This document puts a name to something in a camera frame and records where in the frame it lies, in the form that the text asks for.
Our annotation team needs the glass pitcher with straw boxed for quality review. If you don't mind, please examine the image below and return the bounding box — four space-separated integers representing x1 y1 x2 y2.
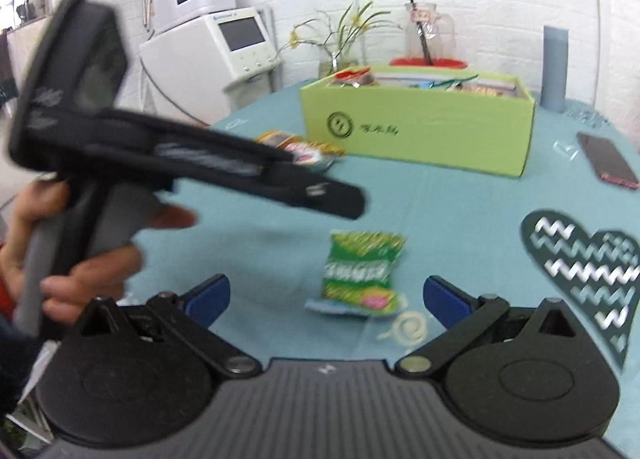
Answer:
404 0 457 63

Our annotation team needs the green snack packet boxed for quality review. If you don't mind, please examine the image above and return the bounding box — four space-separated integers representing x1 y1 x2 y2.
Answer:
305 231 407 317

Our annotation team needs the white appliance with screen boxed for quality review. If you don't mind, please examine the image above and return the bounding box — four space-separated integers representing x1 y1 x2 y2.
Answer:
140 8 280 127

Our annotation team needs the glass vase with yellow flowers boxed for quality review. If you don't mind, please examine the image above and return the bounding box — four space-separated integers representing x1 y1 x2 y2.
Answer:
276 1 401 78

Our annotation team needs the smartphone with pink case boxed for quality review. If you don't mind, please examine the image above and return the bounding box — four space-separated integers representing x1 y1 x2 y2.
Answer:
576 132 639 190

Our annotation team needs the teal patterned tablecloth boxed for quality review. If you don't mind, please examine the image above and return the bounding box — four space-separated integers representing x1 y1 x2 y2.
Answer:
119 83 640 455

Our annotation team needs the red plastic basket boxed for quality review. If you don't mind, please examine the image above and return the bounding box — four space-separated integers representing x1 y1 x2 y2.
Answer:
388 56 471 70

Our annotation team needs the grey cylindrical bottle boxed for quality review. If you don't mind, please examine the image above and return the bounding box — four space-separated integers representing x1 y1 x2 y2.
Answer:
540 26 568 112

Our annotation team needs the green cardboard box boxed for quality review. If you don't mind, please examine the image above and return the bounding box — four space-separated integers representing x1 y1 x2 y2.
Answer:
299 66 536 178

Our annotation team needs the yellow snack packet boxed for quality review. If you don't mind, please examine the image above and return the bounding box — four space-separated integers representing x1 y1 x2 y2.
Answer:
256 130 346 172

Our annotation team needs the person's left hand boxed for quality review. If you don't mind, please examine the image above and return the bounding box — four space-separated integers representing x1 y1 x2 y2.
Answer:
0 178 198 325

